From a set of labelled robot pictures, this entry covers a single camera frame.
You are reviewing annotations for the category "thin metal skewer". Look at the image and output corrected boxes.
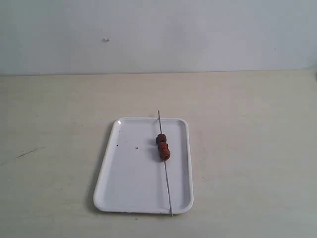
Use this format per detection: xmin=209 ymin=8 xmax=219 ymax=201
xmin=158 ymin=110 xmax=173 ymax=218

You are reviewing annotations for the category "white plastic tray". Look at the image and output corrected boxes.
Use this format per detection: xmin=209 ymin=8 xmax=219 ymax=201
xmin=93 ymin=117 xmax=194 ymax=214

